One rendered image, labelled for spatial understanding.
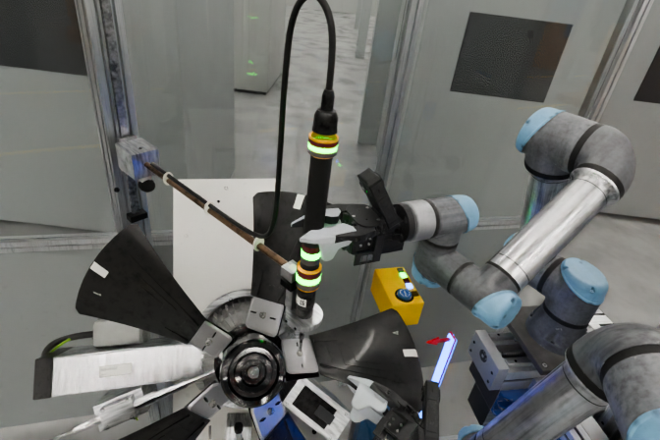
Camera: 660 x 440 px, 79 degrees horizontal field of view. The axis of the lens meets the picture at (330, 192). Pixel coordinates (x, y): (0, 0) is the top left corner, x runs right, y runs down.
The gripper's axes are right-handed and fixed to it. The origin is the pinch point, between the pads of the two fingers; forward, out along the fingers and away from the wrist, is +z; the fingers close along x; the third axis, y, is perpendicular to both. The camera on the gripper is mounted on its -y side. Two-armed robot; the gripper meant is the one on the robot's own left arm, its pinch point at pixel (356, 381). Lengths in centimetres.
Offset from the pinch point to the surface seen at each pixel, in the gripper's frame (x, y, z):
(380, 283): 15.5, -38.2, 17.8
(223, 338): -7.7, 13.8, 21.7
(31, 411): 100, 47, 124
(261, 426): 4.5, 16.4, 9.2
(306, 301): -18.0, 3.3, 10.1
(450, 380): 130, -104, 1
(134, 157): -24, 2, 69
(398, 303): 14.5, -34.2, 9.2
